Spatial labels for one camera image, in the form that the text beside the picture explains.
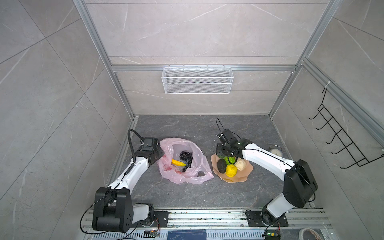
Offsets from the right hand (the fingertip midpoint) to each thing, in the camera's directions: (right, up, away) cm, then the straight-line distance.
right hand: (219, 149), depth 88 cm
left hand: (-37, 0, 0) cm, 37 cm away
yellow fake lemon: (+6, -12, -5) cm, 14 cm away
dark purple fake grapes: (-20, -6, +2) cm, 21 cm away
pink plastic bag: (-12, -10, -8) cm, 18 cm away
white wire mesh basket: (-13, +45, +12) cm, 49 cm away
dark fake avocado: (+1, -9, -2) cm, 9 cm away
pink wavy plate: (+12, -15, -3) cm, 20 cm away
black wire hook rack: (+52, 0, -30) cm, 60 cm away
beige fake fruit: (+12, -8, -3) cm, 15 cm away
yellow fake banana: (-25, -9, +2) cm, 27 cm away
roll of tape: (+35, -38, -20) cm, 55 cm away
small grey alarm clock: (+38, -1, +7) cm, 39 cm away
